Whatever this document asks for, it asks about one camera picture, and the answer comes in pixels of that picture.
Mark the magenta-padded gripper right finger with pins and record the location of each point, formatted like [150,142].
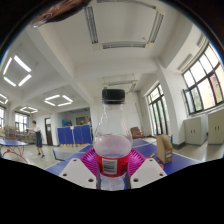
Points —
[150,170]

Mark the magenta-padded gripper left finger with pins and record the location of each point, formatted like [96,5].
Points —
[76,170]

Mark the clear red-labelled water bottle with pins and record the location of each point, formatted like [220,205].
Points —
[112,146]

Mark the brown cardboard box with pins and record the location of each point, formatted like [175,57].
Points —
[164,148]

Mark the blue folded table tennis tables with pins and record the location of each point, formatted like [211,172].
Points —
[75,135]

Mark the brown armchair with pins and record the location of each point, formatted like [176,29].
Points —
[136,132]

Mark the beige two-door cabinet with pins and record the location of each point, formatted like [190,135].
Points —
[195,130]
[216,126]

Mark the tall black-framed window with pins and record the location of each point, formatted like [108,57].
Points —
[159,110]

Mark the blue table tennis table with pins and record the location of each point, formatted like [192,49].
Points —
[11,143]

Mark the large black-framed window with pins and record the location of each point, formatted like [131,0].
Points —
[203,80]

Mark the ceiling lights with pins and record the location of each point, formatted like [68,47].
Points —
[21,64]

